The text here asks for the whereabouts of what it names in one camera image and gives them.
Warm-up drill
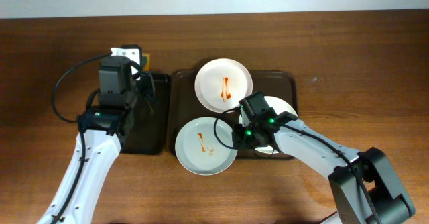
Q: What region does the green and orange sponge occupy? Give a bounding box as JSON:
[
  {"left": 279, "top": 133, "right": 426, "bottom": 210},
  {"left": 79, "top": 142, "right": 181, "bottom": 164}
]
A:
[{"left": 141, "top": 53, "right": 150, "bottom": 71}]

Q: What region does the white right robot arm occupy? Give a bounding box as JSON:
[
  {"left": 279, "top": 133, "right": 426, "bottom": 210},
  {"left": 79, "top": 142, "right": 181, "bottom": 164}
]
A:
[{"left": 241, "top": 112, "right": 416, "bottom": 223}]

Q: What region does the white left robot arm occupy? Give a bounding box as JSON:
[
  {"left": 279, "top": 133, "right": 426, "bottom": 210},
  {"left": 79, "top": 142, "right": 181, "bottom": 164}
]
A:
[{"left": 39, "top": 54, "right": 155, "bottom": 223}]

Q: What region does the black water tray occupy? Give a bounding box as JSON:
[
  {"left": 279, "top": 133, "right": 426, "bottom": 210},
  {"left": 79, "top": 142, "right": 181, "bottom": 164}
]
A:
[{"left": 121, "top": 72, "right": 171, "bottom": 155}]

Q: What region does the brown serving tray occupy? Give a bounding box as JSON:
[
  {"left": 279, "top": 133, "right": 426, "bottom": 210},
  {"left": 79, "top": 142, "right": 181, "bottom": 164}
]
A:
[{"left": 166, "top": 70, "right": 298, "bottom": 155}]

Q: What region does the white plate with ketchup streak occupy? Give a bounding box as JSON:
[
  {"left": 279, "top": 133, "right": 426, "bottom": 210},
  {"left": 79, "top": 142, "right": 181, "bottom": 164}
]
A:
[{"left": 194, "top": 58, "right": 253, "bottom": 113}]

